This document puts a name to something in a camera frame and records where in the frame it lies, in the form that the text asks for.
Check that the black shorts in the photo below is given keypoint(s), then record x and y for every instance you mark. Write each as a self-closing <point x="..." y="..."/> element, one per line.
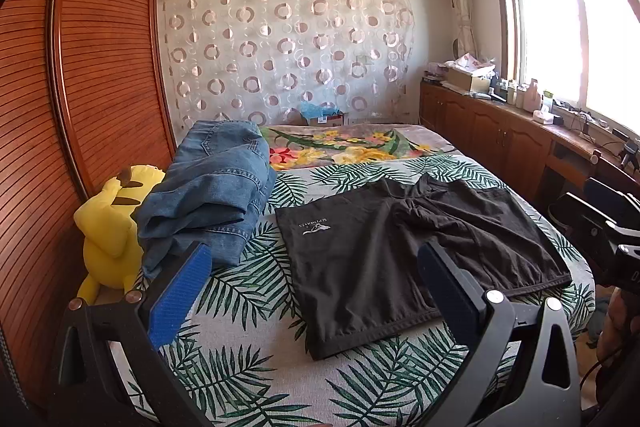
<point x="354" y="255"/>

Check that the cardboard box on cabinet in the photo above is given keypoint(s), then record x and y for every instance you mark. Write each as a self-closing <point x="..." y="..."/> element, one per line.
<point x="468" y="81"/>

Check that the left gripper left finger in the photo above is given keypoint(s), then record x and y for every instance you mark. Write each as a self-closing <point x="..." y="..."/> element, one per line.
<point x="90" y="389"/>

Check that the blue denim jeans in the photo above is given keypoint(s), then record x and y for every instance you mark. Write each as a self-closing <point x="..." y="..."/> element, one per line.
<point x="213" y="193"/>

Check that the person right hand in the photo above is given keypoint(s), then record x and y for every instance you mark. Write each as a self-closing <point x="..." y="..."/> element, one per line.
<point x="621" y="321"/>

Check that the floral blanket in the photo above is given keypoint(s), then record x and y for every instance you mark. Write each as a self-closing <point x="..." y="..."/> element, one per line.
<point x="301" y="147"/>

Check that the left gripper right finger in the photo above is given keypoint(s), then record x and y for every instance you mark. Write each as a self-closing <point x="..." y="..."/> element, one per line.
<point x="521" y="368"/>

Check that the wooden sideboard cabinet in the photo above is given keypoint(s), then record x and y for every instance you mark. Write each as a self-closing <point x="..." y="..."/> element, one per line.
<point x="539" y="162"/>

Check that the wooden louvered wardrobe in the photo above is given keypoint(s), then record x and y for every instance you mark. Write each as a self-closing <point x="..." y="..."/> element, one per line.
<point x="82" y="97"/>

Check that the box with blue bag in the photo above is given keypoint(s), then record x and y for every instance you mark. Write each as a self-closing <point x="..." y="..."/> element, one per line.
<point x="323" y="115"/>

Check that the circle pattern curtain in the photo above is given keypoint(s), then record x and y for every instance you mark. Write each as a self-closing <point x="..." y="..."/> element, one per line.
<point x="269" y="61"/>

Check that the yellow pikachu plush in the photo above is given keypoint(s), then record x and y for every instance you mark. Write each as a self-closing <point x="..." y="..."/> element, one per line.
<point x="111" y="251"/>

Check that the window with wooden frame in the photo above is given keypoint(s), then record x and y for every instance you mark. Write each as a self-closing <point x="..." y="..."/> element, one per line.
<point x="583" y="55"/>

